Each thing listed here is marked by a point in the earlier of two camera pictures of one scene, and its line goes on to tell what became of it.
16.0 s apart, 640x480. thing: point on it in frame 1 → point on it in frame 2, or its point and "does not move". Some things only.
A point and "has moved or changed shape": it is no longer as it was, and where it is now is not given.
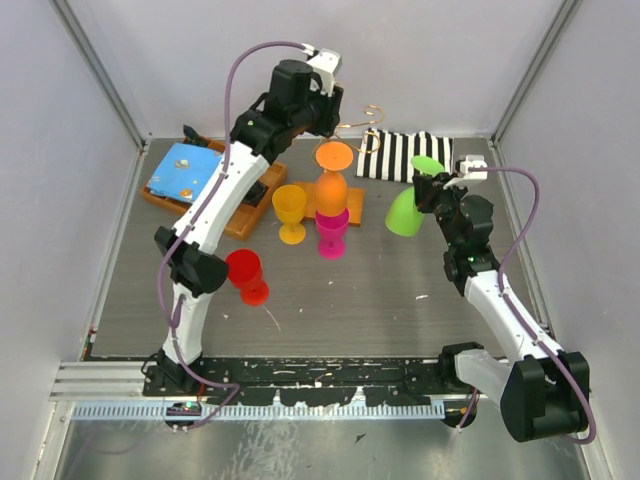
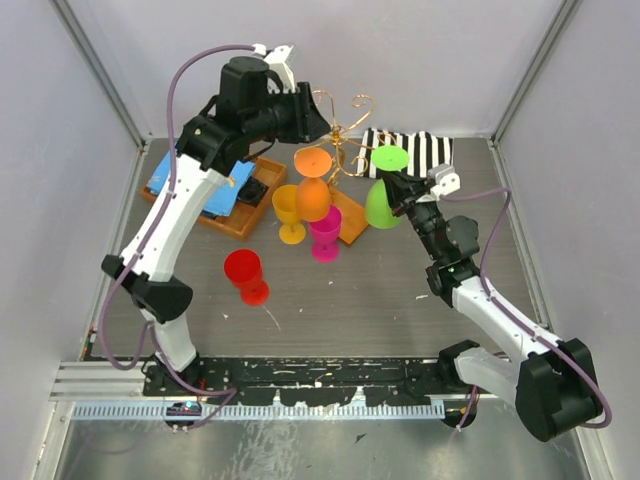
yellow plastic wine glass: x=290 y=202 does not move
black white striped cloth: x=388 y=155 does not move
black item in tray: x=255 y=194 does not move
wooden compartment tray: x=244 y=218 does not move
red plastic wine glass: x=244 y=270 does not move
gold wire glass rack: x=355 y=195 → x=347 y=155
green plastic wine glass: x=403 y=217 has moved or changed shape
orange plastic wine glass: x=331 y=188 → x=313 y=195
